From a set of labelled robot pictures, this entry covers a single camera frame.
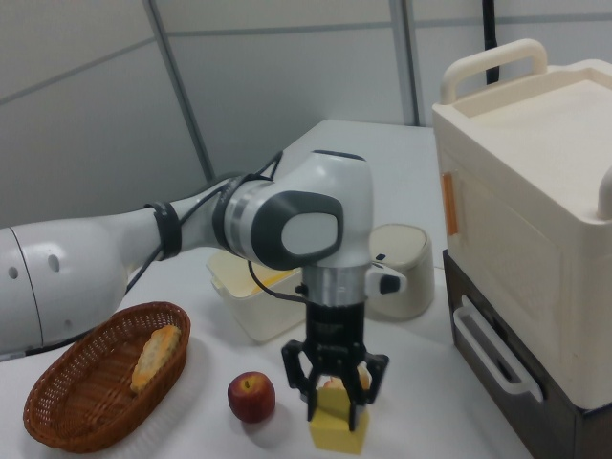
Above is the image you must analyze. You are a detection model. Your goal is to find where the yellow cube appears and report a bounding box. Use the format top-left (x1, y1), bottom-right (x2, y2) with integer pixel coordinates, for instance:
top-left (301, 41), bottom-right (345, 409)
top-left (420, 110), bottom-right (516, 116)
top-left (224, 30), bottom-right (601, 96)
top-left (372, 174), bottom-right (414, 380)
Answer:
top-left (308, 385), bottom-right (372, 454)

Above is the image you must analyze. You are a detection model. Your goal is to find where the small white lidded bin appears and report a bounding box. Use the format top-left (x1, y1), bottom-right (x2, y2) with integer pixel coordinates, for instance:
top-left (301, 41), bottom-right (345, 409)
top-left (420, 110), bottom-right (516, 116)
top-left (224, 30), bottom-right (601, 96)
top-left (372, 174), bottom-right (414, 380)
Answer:
top-left (367, 223), bottom-right (435, 321)

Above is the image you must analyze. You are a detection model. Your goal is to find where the red toy apple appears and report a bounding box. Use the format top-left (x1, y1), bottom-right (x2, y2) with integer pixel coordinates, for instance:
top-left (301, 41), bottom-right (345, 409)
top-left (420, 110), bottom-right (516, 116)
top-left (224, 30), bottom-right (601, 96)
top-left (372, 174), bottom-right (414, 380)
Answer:
top-left (227, 371), bottom-right (277, 425)

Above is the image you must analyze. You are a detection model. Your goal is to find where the black vertical pole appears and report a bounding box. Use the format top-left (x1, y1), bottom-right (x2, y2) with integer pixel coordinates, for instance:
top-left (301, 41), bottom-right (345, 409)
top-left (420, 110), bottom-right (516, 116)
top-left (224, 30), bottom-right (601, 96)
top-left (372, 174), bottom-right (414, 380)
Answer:
top-left (480, 0), bottom-right (501, 85)

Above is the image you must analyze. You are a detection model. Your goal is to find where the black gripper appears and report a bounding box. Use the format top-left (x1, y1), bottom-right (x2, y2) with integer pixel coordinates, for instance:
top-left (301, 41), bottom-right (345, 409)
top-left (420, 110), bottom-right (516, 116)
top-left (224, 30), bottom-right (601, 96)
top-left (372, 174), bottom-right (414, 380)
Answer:
top-left (280, 299), bottom-right (390, 434)

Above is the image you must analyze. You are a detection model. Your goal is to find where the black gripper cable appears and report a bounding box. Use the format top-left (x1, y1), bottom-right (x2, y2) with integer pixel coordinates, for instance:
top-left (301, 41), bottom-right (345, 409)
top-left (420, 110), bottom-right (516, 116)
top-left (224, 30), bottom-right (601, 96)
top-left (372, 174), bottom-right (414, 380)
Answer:
top-left (124, 151), bottom-right (312, 303)

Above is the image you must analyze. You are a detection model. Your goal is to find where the dark brown drawer box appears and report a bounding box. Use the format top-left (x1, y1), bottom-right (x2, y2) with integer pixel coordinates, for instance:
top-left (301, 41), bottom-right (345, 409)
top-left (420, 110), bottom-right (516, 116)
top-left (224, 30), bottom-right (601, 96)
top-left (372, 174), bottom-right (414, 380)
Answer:
top-left (442, 251), bottom-right (612, 459)

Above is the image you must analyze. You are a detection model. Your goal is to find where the toy bread slice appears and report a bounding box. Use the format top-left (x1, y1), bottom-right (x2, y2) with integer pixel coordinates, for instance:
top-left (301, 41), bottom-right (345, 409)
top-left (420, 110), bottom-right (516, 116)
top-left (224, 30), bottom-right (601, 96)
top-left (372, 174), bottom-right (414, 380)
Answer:
top-left (130, 324), bottom-right (183, 394)

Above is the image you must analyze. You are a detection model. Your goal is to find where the cream open plastic container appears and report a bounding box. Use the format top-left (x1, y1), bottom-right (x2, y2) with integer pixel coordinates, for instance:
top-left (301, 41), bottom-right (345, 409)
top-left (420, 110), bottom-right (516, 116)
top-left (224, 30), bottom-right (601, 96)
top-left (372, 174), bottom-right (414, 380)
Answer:
top-left (206, 251), bottom-right (310, 344)

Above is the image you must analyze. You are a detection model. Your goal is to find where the brown wicker basket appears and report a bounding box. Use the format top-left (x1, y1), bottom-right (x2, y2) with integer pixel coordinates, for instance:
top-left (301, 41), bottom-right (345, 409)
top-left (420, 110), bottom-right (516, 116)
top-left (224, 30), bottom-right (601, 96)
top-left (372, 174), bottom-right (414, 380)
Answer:
top-left (22, 300), bottom-right (191, 454)

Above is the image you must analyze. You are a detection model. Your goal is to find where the cream toy box with handles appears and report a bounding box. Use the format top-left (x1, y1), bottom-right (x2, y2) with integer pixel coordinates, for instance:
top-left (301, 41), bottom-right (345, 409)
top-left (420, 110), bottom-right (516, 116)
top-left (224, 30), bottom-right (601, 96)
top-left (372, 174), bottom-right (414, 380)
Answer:
top-left (432, 38), bottom-right (612, 412)

